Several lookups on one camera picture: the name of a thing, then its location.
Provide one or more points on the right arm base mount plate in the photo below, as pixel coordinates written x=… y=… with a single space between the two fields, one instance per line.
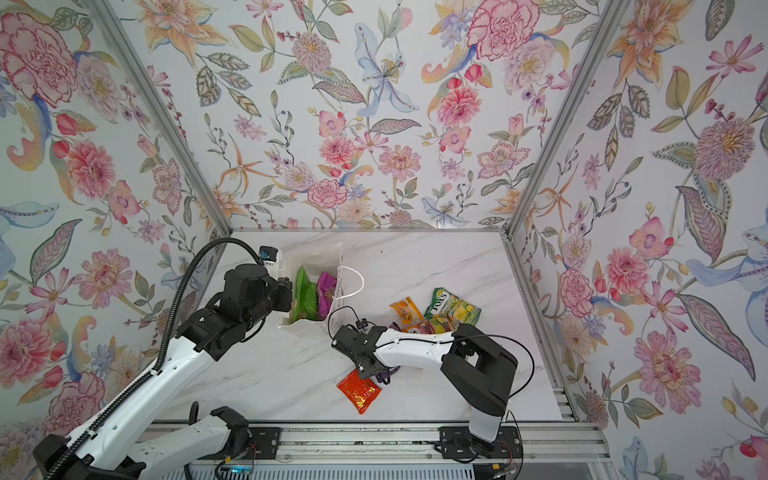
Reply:
x=474 y=443

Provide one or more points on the red snack packet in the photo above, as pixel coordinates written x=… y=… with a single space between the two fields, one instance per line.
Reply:
x=360 y=392

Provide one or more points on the green Fox's candy bag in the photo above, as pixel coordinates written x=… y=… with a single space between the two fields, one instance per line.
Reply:
x=450 y=311

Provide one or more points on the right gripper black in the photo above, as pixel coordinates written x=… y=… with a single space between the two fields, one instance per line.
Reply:
x=358 y=365

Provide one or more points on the aluminium front rail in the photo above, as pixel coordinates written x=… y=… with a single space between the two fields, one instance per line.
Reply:
x=421 y=442

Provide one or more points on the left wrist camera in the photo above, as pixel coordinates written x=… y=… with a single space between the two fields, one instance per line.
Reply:
x=268 y=254

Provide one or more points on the small orange snack packet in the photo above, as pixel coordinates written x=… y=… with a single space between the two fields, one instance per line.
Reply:
x=407 y=311

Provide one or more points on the orange Fox's candy bag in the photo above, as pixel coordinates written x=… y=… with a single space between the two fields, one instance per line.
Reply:
x=431 y=326

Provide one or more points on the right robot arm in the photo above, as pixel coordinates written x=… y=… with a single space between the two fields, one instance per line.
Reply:
x=481 y=370

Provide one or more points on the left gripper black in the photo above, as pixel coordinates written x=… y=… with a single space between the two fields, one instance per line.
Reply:
x=284 y=288

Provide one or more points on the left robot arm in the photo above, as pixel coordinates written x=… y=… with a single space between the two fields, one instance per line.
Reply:
x=109 y=445

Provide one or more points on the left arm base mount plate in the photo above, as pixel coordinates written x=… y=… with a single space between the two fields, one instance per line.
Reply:
x=258 y=443

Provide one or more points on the magenta purple snack bag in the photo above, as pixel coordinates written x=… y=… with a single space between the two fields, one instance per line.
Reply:
x=326 y=286

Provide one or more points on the green chips bag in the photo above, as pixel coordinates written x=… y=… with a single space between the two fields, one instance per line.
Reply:
x=305 y=297

